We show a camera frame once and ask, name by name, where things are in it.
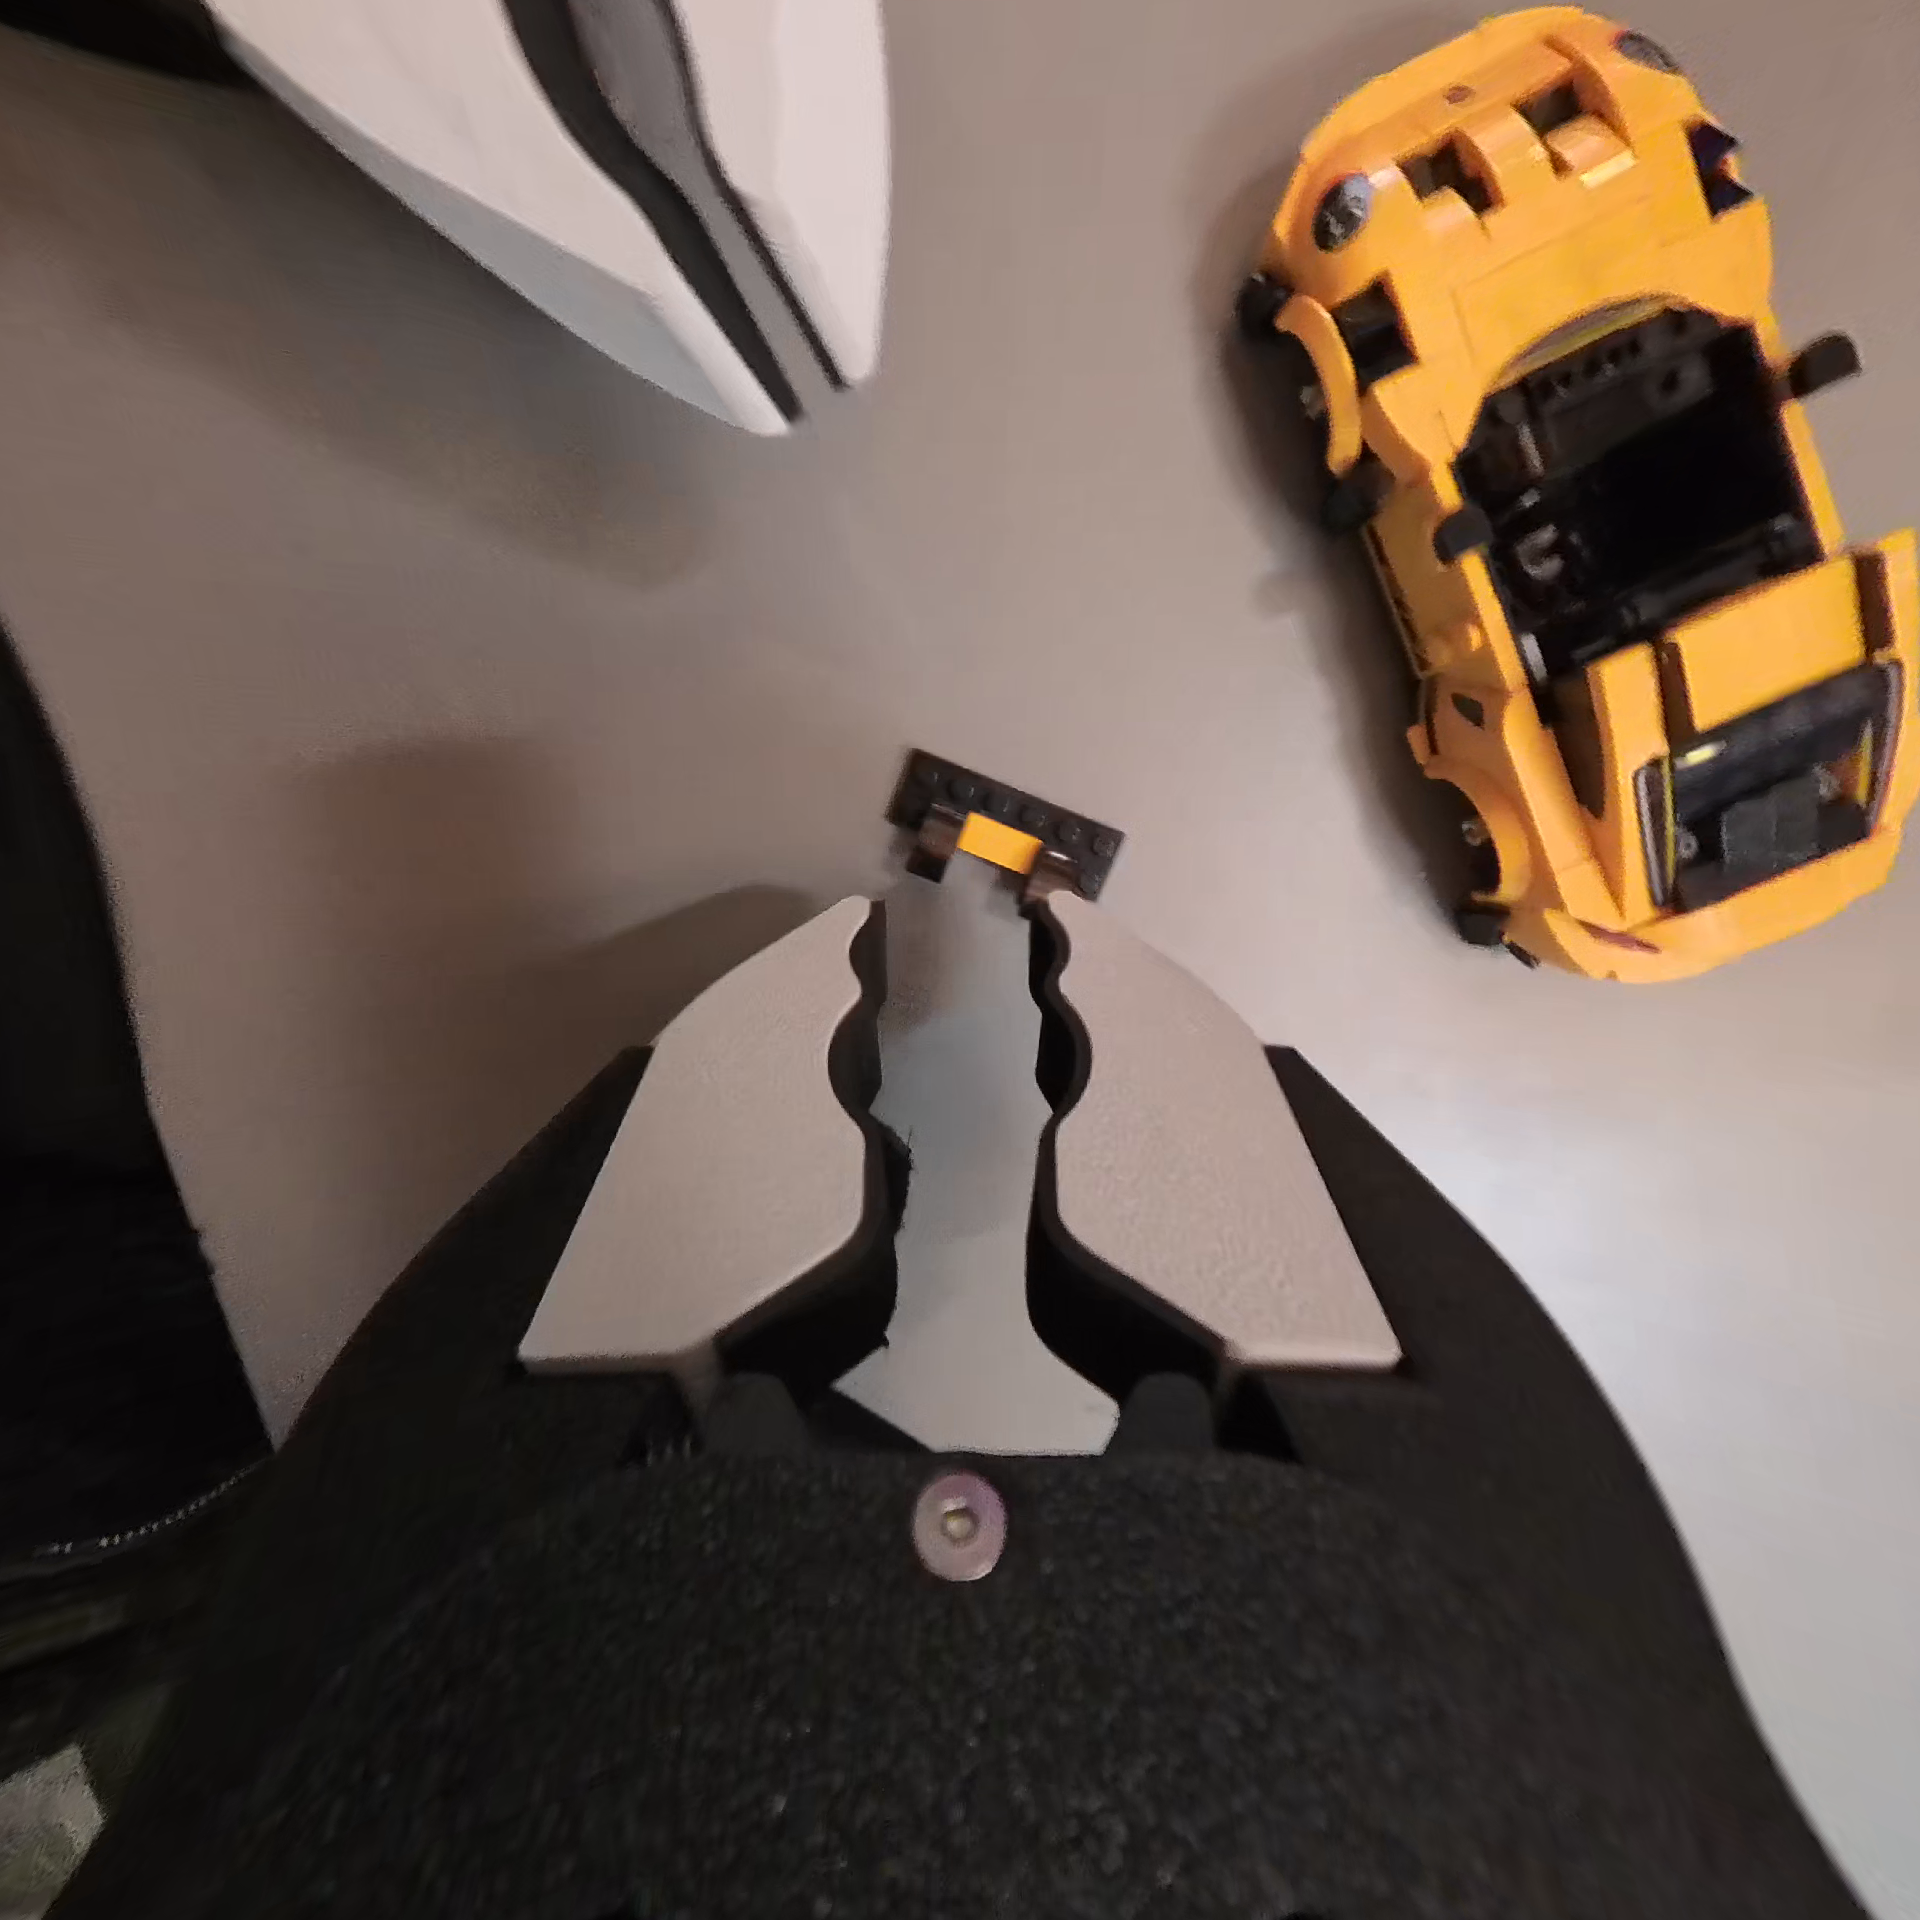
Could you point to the yellow lego car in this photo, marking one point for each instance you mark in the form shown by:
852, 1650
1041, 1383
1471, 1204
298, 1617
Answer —
1500, 269

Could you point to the person's dark clothed torso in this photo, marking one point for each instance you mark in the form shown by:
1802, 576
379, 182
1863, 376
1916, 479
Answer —
90, 1198

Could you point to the black yellow lego plate assembly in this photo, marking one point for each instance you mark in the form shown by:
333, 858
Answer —
997, 832

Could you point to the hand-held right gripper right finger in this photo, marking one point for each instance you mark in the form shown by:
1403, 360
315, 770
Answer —
1215, 1185

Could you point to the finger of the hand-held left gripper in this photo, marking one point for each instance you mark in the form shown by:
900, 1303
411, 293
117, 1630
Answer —
496, 134
795, 134

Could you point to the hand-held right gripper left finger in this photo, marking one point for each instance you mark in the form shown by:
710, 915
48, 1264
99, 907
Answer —
720, 1185

